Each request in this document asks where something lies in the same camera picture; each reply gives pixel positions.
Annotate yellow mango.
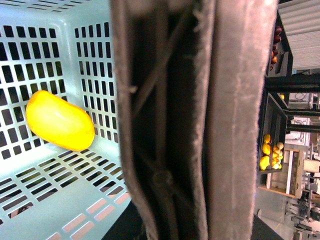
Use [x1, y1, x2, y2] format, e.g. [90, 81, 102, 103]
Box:
[25, 90, 95, 152]

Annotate light blue plastic basket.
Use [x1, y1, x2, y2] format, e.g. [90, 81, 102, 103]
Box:
[0, 0, 131, 240]

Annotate black fruit display shelf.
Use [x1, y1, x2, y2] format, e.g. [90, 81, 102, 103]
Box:
[256, 16, 320, 161]

